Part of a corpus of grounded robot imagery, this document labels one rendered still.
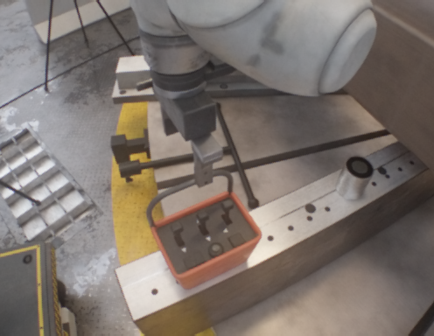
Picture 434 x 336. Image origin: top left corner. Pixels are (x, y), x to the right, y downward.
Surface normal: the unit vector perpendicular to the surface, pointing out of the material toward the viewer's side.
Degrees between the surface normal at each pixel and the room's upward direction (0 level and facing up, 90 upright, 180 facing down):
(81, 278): 0
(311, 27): 63
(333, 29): 59
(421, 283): 0
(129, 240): 0
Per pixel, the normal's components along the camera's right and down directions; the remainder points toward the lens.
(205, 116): 0.47, 0.68
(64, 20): 0.43, -0.19
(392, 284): 0.00, -0.65
